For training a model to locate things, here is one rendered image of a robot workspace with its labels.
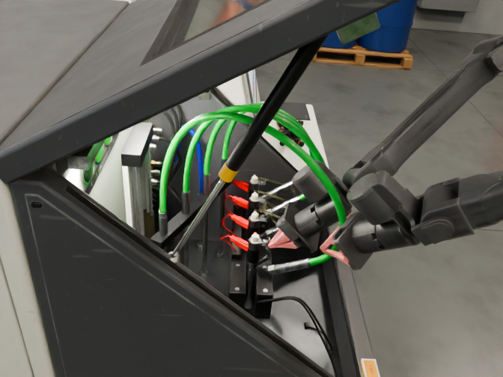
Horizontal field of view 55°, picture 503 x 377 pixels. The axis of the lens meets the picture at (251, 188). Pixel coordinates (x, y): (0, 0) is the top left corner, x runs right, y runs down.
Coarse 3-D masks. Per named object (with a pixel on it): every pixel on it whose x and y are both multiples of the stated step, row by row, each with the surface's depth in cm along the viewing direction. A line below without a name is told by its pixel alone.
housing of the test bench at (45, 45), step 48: (0, 0) 103; (48, 0) 106; (96, 0) 109; (0, 48) 78; (48, 48) 80; (0, 96) 63; (0, 144) 54; (0, 192) 57; (0, 240) 60; (0, 288) 65; (0, 336) 71
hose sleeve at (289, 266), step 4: (296, 260) 94; (300, 260) 93; (304, 260) 92; (308, 260) 92; (280, 264) 96; (284, 264) 95; (288, 264) 94; (292, 264) 94; (296, 264) 93; (300, 264) 93; (304, 264) 92; (308, 264) 92; (276, 268) 96; (280, 268) 95; (284, 268) 95; (288, 268) 94; (292, 268) 94; (296, 268) 93; (300, 268) 93; (304, 268) 93; (280, 272) 96
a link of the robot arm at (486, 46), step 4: (500, 36) 94; (484, 40) 98; (488, 40) 96; (492, 40) 95; (496, 40) 93; (500, 40) 93; (480, 44) 99; (484, 44) 97; (488, 44) 95; (492, 44) 94; (496, 44) 93; (476, 48) 99; (480, 48) 98; (484, 48) 96; (488, 48) 95; (492, 48) 94; (476, 52) 99; (480, 52) 98; (484, 52) 96; (488, 52) 95
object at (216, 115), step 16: (224, 112) 83; (272, 128) 81; (176, 144) 90; (288, 144) 81; (304, 160) 81; (320, 176) 81; (160, 192) 98; (336, 192) 82; (160, 208) 100; (336, 208) 83; (320, 256) 91
